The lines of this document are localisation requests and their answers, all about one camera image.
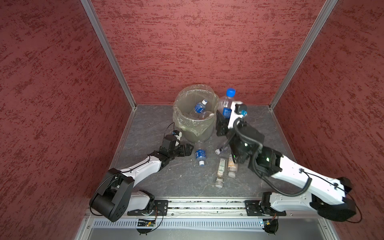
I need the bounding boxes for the blue label water bottle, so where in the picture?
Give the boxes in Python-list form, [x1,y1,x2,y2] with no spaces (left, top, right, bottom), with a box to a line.
[195,141,207,167]

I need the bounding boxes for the clear orange label bottle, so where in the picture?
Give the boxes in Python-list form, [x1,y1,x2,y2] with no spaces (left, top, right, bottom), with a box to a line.
[227,155,238,178]

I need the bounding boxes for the blue Pocari label bottle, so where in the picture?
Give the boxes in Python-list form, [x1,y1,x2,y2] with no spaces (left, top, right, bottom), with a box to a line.
[191,99,208,119]

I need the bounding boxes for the circuit board with wires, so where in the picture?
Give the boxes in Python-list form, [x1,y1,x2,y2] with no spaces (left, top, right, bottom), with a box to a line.
[136,219,164,235]
[263,218,279,235]

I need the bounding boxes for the white red Wahaha bottle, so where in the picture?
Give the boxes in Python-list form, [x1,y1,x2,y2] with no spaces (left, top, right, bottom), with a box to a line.
[199,111,215,120]

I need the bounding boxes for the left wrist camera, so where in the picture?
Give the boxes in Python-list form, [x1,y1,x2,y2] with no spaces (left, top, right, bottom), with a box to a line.
[172,130,182,146]

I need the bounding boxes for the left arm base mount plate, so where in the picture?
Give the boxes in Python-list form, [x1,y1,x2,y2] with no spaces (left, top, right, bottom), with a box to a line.
[126,200,169,217]

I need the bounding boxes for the white perforated vent strip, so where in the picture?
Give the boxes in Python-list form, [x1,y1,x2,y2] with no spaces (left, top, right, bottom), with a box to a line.
[92,218,264,232]

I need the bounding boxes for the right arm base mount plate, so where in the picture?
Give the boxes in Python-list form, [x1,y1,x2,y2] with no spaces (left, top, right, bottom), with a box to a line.
[244,200,287,217]

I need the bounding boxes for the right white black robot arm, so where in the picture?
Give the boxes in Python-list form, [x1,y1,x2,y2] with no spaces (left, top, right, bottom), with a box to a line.
[216,112,362,223]

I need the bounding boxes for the green white label bottle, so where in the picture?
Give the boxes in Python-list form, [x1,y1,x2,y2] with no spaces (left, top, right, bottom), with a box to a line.
[215,158,226,189]

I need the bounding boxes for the left circuit board with wires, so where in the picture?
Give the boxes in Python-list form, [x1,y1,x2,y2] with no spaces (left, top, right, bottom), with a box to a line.
[136,219,164,235]

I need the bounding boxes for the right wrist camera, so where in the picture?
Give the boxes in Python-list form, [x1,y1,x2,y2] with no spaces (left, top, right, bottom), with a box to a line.
[228,101,248,129]

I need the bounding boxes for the clear purple tinted bottle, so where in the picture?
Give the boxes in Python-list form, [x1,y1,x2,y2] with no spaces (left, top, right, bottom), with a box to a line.
[215,141,230,155]

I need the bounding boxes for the clear plastic bin liner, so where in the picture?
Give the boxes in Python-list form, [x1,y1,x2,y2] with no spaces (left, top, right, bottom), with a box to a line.
[172,83,221,136]

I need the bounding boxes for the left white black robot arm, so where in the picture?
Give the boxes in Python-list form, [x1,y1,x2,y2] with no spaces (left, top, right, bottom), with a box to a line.
[89,131,194,222]

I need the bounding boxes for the right corner aluminium profile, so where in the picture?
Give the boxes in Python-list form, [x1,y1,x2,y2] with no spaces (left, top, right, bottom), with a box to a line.
[269,0,338,112]

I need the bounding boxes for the right circuit board with wires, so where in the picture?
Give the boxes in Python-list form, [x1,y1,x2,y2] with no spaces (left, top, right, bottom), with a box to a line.
[263,218,279,235]

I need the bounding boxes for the left corner aluminium profile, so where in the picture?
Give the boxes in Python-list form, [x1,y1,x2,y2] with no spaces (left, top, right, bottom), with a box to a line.
[81,0,137,111]

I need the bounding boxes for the corner aluminium profile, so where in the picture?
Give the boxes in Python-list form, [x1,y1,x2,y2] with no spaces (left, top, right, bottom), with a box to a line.
[81,0,137,111]
[269,0,338,112]

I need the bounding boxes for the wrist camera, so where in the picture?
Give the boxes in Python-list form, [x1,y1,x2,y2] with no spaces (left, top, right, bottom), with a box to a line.
[172,130,182,146]
[228,101,248,129]

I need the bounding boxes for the blue cap artesian bottle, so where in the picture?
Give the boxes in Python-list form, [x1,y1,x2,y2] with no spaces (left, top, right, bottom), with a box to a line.
[217,88,236,119]

